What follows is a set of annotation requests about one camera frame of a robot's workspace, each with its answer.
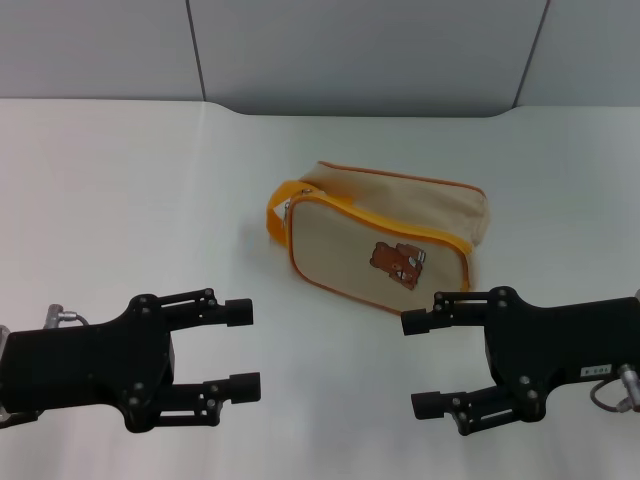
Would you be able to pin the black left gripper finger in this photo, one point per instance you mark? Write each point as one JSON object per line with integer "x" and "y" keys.
{"x": 242, "y": 387}
{"x": 237, "y": 312}

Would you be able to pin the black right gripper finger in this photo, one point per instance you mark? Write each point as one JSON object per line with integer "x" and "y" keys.
{"x": 427, "y": 405}
{"x": 417, "y": 322}

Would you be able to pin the beige food bag orange trim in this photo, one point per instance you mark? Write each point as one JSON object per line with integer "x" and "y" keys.
{"x": 350, "y": 245}

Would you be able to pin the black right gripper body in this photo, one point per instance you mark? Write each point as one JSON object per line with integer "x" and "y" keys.
{"x": 550, "y": 345}

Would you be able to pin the silver zipper pull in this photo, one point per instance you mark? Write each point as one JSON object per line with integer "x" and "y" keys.
{"x": 286, "y": 210}

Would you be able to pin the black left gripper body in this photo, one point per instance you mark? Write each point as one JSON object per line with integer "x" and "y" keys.
{"x": 90, "y": 365}

